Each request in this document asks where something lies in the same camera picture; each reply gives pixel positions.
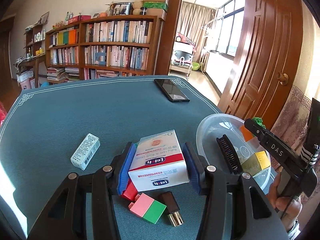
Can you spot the teal table mat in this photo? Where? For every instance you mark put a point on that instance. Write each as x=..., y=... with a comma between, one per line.
x=45, y=126

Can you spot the small white medicine box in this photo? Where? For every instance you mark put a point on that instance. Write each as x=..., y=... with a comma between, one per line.
x=85, y=151

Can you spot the yellow cardboard box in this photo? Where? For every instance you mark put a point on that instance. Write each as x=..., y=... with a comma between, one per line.
x=256, y=163

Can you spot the wooden bookshelf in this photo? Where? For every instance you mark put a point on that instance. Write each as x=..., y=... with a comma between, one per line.
x=111, y=46

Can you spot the black gold lipstick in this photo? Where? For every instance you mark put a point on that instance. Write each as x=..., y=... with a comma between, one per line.
x=172, y=209

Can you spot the person's right hand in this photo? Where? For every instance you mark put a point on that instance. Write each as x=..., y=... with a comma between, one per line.
x=285, y=202

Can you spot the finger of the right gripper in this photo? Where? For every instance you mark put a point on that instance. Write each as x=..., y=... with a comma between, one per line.
x=257, y=129

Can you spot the green box on shelf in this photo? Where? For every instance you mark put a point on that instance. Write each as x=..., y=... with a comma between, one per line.
x=156, y=5

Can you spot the brown wooden door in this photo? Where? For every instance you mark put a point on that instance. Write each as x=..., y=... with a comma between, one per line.
x=270, y=42

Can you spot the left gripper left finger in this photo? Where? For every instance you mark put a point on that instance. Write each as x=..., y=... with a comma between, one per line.
x=64, y=215

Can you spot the black smartphone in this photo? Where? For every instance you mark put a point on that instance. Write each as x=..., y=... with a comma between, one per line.
x=171, y=91

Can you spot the clear plastic bowl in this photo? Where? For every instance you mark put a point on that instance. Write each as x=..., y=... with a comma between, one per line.
x=215, y=126

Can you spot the patterned pink curtain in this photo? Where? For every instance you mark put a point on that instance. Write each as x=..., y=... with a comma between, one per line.
x=291, y=124

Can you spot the orange yellow toy brick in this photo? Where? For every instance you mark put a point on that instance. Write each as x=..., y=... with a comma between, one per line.
x=246, y=133

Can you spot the black hair comb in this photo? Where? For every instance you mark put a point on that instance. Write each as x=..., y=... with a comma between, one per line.
x=229, y=154

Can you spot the pink green toy brick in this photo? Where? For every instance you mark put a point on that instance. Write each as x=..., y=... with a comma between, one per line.
x=147, y=208

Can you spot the brass door knob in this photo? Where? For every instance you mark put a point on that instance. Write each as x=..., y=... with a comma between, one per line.
x=283, y=78

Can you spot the green plastic basin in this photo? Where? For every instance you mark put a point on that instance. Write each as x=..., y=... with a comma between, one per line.
x=195, y=66

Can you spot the red toy brick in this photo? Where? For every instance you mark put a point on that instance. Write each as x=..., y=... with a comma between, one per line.
x=130, y=192

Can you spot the small wooden shelf unit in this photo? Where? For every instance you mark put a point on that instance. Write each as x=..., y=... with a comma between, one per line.
x=34, y=40

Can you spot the baby stroller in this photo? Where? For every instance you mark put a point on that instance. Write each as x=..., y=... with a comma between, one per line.
x=182, y=55

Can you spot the framed photo on shelf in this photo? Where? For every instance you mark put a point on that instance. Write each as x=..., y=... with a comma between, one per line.
x=121, y=8

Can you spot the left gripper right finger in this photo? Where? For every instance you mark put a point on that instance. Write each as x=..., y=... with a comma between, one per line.
x=235, y=208

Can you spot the white red product box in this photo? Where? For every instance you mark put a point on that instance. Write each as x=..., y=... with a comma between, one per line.
x=158, y=163

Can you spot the tan box on shelf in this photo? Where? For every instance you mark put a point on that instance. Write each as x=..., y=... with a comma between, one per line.
x=160, y=13

